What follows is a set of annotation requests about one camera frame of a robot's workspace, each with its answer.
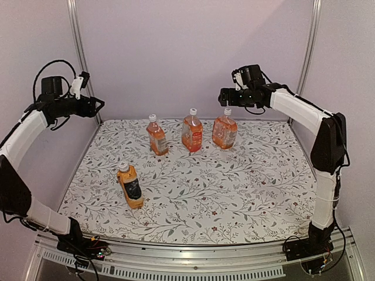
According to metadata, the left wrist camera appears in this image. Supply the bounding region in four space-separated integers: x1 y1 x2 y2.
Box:
70 71 90 100

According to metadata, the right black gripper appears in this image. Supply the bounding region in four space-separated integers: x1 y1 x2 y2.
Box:
219 88 254 108

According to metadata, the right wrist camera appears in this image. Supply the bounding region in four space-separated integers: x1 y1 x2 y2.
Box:
231 70 244 91

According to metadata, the right aluminium frame post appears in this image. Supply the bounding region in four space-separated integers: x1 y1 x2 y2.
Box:
288 0 322 125

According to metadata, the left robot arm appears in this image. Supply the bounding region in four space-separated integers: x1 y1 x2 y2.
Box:
1 71 105 254

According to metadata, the dark label tea bottle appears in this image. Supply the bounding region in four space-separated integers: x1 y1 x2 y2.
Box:
117 161 144 209

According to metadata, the orange bottle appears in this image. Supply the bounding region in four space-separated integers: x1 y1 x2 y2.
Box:
212 114 237 149
146 114 168 156
182 108 203 153

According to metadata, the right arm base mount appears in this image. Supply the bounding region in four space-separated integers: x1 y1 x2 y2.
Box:
282 235 334 261

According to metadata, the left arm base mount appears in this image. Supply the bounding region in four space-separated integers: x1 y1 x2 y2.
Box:
57 235 111 261

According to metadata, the left aluminium frame post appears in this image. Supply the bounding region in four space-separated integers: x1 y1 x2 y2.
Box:
66 0 103 126

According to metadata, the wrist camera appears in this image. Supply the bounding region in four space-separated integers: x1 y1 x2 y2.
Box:
231 70 244 91
70 71 90 100

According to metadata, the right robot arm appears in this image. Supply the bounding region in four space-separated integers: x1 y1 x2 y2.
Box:
218 64 350 255

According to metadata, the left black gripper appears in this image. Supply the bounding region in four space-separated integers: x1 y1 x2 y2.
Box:
56 95 105 117

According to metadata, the aluminium frame post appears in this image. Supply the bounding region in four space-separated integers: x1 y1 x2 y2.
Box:
288 0 322 125
66 0 103 126

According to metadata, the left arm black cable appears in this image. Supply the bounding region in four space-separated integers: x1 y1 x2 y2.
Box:
32 60 77 102

